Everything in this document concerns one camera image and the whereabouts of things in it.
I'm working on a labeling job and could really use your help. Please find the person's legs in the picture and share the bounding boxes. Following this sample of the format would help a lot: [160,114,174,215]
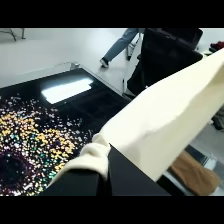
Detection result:
[99,27,146,69]

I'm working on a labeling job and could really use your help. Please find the black office chair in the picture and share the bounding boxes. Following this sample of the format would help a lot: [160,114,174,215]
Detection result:
[126,27,204,98]

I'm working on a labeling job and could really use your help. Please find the red garment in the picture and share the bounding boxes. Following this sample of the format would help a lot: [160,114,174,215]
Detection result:
[209,40,224,52]

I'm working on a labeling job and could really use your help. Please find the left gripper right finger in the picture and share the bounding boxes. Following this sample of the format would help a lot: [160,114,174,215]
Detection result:
[107,144,171,197]

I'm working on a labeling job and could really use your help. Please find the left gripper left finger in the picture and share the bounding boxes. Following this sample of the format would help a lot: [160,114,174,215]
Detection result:
[39,168,102,197]

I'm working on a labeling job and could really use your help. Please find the brown garment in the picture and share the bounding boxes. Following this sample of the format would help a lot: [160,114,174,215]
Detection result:
[169,149,222,197]

